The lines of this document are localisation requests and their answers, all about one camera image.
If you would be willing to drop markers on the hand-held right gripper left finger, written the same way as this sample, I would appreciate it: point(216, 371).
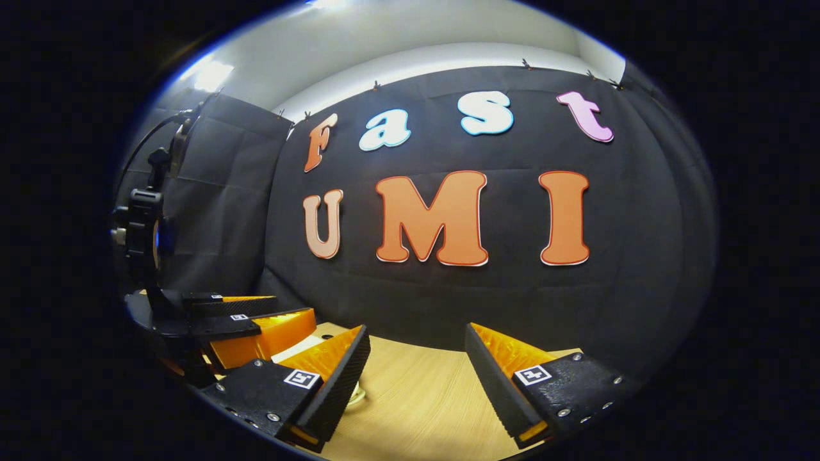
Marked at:
point(343, 378)

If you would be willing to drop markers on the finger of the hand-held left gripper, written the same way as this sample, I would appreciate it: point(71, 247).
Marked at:
point(230, 305)
point(269, 336)

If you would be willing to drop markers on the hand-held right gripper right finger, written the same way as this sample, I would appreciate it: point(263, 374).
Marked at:
point(493, 378)

